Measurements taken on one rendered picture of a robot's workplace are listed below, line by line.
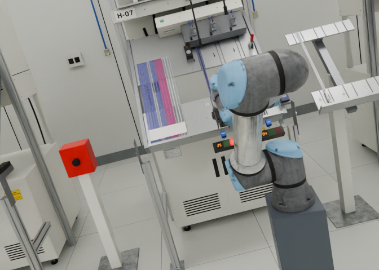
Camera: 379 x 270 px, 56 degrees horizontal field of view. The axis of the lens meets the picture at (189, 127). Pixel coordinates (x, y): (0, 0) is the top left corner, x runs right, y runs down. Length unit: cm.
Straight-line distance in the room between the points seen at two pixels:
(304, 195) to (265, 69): 56
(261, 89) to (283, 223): 57
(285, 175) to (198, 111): 68
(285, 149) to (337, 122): 83
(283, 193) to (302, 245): 20
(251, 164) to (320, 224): 34
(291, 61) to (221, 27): 114
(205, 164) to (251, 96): 125
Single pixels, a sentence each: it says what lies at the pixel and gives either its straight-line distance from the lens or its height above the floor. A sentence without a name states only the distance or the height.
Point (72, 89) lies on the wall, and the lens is 375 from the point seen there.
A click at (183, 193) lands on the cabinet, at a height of 28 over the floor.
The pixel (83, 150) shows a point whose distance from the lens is 190.
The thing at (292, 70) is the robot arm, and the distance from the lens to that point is 91.
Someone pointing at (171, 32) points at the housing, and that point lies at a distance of 209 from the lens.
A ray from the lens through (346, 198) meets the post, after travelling 221.
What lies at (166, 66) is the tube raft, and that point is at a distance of 196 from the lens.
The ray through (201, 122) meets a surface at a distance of 175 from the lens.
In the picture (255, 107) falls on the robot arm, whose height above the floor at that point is 100.
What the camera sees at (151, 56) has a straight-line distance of 204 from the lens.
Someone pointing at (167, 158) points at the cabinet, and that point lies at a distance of 207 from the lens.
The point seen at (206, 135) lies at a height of 70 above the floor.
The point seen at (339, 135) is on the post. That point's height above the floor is 49.
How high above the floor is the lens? 126
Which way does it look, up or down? 17 degrees down
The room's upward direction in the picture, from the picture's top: 14 degrees counter-clockwise
